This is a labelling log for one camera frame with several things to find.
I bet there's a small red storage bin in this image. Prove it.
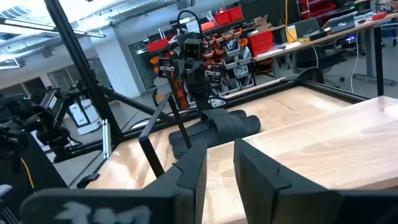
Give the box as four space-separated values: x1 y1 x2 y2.
146 37 171 53

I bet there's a silver metal bracket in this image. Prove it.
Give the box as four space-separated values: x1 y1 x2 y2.
101 118 113 160

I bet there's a grey parts bin rack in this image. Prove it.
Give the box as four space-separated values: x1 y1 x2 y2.
201 27 257 96

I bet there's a black aluminium table frame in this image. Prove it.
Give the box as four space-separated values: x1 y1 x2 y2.
54 76 369 189

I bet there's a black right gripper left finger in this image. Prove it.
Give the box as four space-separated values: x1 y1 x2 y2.
142 139 208 224

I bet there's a black slide sandal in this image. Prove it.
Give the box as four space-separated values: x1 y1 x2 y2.
172 114 262 160
168 108 248 147

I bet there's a white cabinet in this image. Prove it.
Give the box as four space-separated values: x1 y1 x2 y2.
67 98 103 136

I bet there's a wooden shelf with black frame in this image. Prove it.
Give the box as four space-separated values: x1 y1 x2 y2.
138 92 398 224

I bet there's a black gantry post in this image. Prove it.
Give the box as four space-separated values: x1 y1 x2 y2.
43 0 123 146

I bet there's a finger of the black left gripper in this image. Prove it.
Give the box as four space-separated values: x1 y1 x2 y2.
174 72 188 85
191 72 212 93

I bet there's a red storage bin stack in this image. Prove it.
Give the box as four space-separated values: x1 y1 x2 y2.
248 30 276 57

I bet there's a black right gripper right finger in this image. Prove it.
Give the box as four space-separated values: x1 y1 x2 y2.
233 138 343 224

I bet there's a long wooden desk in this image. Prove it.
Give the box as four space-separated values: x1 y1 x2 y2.
251 11 398 86

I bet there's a silver laptop on desk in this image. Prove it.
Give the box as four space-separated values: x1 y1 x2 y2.
322 11 359 34

